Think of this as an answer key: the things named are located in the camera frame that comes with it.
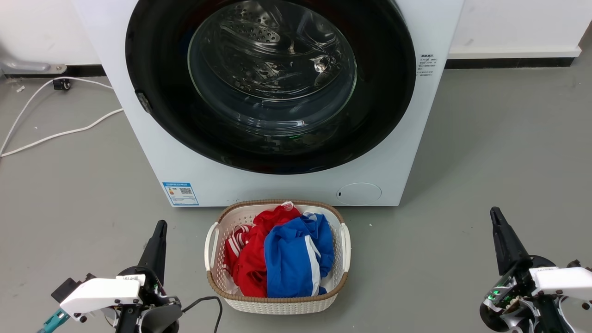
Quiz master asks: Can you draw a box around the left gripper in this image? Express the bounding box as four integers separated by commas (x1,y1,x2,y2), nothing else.
115,220,184,333

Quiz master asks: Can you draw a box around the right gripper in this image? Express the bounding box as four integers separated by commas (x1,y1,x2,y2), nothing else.
479,207,592,333

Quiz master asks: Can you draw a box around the white front-load washing machine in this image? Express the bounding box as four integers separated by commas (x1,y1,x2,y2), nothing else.
72,0,464,207

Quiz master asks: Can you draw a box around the black round glass washer door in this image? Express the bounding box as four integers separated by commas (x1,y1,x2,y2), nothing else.
125,0,417,175

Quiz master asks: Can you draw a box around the steel washing machine drum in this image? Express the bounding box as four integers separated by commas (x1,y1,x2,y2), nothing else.
187,0,358,103

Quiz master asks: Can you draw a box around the blue energy label sticker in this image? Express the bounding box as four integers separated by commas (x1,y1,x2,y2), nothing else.
162,182,199,206

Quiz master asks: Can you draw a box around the red garment with white stripes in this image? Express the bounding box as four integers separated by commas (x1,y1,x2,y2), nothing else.
223,203,302,298

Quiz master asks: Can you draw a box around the white woven-rim laundry basket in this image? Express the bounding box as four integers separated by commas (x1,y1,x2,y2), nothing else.
204,199,352,315

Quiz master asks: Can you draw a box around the blue garment with white stripe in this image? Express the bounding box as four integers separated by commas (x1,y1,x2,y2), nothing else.
264,212,334,298

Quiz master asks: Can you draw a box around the round white filter cover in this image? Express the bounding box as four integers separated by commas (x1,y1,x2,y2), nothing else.
336,183,382,206

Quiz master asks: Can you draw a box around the black baseboard strip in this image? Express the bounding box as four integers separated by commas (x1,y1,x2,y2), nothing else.
445,56,581,70
5,65,107,78

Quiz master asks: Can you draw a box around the small printed text sticker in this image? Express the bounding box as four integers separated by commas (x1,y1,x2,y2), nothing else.
419,54,438,77

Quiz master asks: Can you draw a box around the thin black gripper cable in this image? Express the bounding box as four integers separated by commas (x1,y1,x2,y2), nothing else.
181,296,223,333

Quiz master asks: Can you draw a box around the teal cable connector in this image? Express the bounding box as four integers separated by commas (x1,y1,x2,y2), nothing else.
37,308,71,333

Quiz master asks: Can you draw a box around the white power cable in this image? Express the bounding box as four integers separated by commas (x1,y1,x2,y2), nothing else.
0,76,114,155
0,108,124,158

